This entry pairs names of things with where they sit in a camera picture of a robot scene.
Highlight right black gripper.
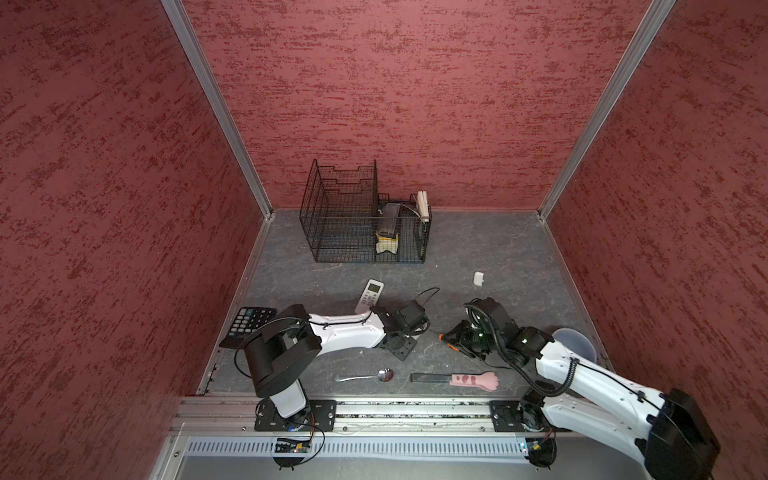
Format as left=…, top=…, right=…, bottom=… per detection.
left=441, top=320, right=503, bottom=360

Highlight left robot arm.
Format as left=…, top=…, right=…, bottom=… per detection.
left=234, top=300, right=431, bottom=425

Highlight wooden sticks in basket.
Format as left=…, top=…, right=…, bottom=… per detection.
left=416, top=190, right=430, bottom=223

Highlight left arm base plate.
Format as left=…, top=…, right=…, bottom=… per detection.
left=254, top=399, right=338, bottom=433

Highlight pink cat paw spatula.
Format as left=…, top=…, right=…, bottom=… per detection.
left=409, top=372, right=500, bottom=392

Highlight black calculator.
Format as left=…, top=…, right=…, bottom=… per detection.
left=219, top=307, right=277, bottom=350

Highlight black wire basket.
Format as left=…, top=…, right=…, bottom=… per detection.
left=299, top=162, right=432, bottom=264

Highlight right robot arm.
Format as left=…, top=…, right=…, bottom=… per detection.
left=440, top=298, right=721, bottom=479

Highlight white air conditioner remote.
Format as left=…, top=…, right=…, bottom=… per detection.
left=355, top=279, right=384, bottom=314

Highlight orange black screwdriver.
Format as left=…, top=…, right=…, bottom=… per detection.
left=438, top=334, right=459, bottom=351

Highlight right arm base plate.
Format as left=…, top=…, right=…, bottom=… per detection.
left=488, top=400, right=567, bottom=433

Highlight yellow black brush in basket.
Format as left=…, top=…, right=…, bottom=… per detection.
left=376, top=203, right=401, bottom=254

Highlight metal spoon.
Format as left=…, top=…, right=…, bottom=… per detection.
left=335, top=368, right=394, bottom=383

